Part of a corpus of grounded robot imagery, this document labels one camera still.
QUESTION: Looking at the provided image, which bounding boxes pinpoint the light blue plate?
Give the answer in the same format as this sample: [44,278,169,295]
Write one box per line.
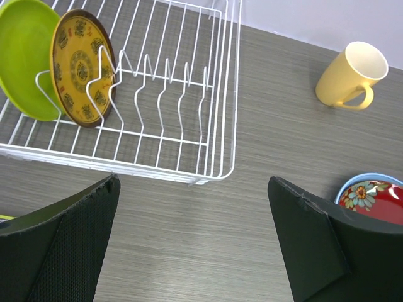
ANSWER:
[334,172,402,204]

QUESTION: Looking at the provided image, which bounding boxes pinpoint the red floral plate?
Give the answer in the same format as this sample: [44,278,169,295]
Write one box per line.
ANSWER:
[337,181,402,225]

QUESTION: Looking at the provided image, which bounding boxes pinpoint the white wire dish rack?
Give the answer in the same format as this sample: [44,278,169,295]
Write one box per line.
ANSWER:
[1,1,242,185]

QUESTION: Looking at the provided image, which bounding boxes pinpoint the brown yellow plate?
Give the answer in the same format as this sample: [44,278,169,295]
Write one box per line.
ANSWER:
[50,9,116,128]

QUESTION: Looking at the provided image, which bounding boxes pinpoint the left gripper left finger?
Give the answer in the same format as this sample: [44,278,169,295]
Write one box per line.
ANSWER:
[1,174,121,301]

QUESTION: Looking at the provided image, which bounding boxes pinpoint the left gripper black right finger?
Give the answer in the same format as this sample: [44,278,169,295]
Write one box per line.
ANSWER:
[268,176,402,301]

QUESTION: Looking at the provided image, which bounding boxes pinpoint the green illustrated book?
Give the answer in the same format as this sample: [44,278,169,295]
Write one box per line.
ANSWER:
[0,215,14,221]

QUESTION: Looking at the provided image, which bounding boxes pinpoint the yellow mug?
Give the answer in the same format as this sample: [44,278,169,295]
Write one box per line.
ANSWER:
[315,41,389,111]

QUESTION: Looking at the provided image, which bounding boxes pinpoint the green plate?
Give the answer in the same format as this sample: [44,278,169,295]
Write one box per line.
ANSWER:
[1,1,63,121]

